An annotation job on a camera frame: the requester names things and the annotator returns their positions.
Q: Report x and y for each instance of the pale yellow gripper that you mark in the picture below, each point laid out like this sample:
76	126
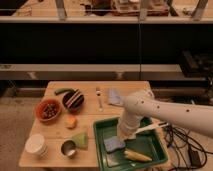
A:
122	136

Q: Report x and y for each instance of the blue sponge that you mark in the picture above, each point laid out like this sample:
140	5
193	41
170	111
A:
113	143

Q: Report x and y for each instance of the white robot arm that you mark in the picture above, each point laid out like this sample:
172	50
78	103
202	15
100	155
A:
197	118

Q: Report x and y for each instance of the metal cup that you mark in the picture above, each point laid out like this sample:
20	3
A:
68	148

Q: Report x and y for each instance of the yellow corn cob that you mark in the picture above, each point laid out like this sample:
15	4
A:
129	154

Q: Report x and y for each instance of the green plastic tray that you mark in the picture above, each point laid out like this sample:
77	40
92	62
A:
147	143

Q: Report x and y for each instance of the white dish brush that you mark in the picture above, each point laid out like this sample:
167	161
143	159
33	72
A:
150	127

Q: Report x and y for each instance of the blue cloth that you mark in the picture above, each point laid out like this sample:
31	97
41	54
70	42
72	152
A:
114	97

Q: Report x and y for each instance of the orange fruit toy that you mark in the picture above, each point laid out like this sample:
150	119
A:
70	121

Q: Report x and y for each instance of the brown striped bowl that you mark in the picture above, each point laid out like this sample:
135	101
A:
73	100

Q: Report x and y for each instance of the black power adapter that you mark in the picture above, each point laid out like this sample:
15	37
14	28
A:
194	158

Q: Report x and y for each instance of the orange bowl with food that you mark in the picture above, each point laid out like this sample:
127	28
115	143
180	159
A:
48	110

